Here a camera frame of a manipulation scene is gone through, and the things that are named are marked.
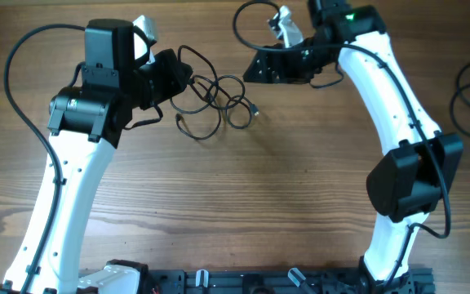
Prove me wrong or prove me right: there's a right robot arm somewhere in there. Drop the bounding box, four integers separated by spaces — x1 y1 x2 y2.
243 1 463 288

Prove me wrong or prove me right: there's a camera black cable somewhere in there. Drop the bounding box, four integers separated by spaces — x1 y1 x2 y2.
232 0 452 287
2 23 87 294

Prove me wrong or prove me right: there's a right camera black cable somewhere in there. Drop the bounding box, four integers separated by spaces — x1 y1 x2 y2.
232 0 452 287

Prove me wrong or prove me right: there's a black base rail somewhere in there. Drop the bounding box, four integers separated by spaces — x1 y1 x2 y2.
78 267 436 294

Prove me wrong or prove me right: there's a left camera black cable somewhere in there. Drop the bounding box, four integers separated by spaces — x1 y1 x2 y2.
2 23 87 294

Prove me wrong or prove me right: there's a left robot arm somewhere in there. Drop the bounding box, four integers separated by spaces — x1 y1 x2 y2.
0 16 192 293

